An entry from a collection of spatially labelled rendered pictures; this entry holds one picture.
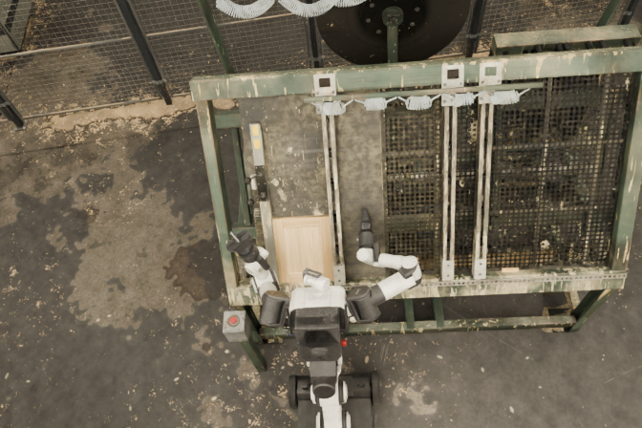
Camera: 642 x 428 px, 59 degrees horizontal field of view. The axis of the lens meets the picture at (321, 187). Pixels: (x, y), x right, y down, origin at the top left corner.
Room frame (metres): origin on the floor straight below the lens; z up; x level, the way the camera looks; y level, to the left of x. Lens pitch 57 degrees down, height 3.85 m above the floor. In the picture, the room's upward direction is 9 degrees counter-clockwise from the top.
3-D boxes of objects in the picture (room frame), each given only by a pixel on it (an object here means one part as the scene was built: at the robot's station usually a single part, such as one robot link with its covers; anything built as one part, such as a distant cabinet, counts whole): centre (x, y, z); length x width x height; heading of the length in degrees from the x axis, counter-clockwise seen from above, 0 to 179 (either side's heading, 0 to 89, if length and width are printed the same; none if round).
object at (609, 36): (1.99, -1.32, 1.38); 0.70 x 0.15 x 0.85; 84
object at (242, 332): (1.13, 0.58, 0.84); 0.12 x 0.12 x 0.18; 84
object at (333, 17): (2.28, -0.50, 1.85); 0.80 x 0.06 x 0.80; 84
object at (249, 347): (1.13, 0.58, 0.38); 0.06 x 0.06 x 0.75; 84
